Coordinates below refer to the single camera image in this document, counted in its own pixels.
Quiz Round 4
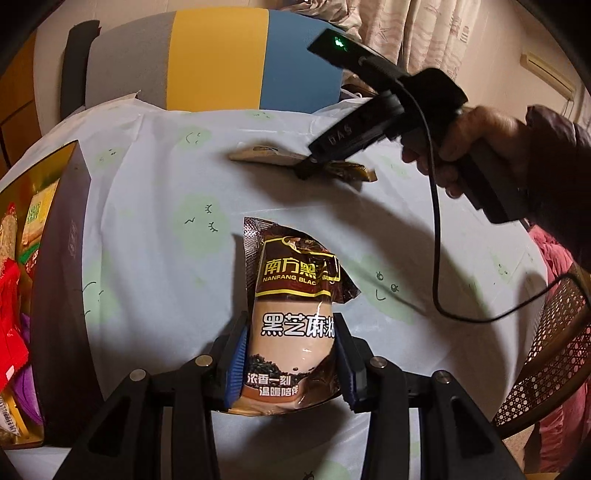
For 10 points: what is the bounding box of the beige patterned curtain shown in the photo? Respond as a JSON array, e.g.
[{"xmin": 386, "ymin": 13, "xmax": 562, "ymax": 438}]
[{"xmin": 281, "ymin": 0, "xmax": 481, "ymax": 79}]

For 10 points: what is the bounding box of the wall air conditioner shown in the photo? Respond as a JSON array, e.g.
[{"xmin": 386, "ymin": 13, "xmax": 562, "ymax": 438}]
[{"xmin": 520, "ymin": 52, "xmax": 576, "ymax": 101}]

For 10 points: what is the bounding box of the person's right hand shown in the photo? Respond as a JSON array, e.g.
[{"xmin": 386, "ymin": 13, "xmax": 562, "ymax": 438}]
[{"xmin": 400, "ymin": 104, "xmax": 537, "ymax": 200}]

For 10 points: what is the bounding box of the woven rattan chair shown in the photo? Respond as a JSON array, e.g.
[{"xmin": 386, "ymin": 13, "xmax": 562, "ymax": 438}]
[{"xmin": 493, "ymin": 264, "xmax": 590, "ymax": 439}]

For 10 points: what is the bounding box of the purple snack packet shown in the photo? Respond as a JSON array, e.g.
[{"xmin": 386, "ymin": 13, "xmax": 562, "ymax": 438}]
[{"xmin": 11, "ymin": 313, "xmax": 45, "ymax": 428}]

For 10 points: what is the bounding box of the gold lined dark snack box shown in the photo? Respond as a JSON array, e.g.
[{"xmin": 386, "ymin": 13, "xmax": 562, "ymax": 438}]
[{"xmin": 1, "ymin": 142, "xmax": 103, "ymax": 449}]

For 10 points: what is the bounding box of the large red foil snack packet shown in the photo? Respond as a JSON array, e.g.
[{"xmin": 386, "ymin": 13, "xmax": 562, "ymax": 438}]
[{"xmin": 0, "ymin": 258, "xmax": 29, "ymax": 390}]

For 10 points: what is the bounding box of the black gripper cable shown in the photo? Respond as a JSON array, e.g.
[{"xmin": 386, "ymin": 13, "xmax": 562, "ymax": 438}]
[{"xmin": 400, "ymin": 87, "xmax": 591, "ymax": 324}]

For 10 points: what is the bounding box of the brown sesame paste packet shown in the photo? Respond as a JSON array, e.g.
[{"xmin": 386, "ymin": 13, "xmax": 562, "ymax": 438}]
[{"xmin": 230, "ymin": 217, "xmax": 360, "ymax": 416}]

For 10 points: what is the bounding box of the tan biscuit snack packet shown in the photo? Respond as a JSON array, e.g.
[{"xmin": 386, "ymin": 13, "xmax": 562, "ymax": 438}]
[{"xmin": 0, "ymin": 203, "xmax": 18, "ymax": 265}]

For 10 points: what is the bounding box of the dark jacket sleeve forearm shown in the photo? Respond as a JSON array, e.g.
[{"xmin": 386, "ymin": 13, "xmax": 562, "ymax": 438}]
[{"xmin": 526, "ymin": 105, "xmax": 590, "ymax": 270}]

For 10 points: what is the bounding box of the white brown stick sachet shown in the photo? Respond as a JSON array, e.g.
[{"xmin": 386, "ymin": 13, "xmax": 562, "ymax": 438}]
[{"xmin": 228, "ymin": 145, "xmax": 378, "ymax": 183}]

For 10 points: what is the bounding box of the light blue patterned tablecloth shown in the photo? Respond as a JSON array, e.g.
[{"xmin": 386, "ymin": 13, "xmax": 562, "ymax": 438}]
[{"xmin": 12, "ymin": 99, "xmax": 547, "ymax": 416}]

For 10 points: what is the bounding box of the grey yellow blue chair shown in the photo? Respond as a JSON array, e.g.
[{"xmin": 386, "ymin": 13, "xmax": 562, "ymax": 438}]
[{"xmin": 60, "ymin": 7, "xmax": 342, "ymax": 118}]

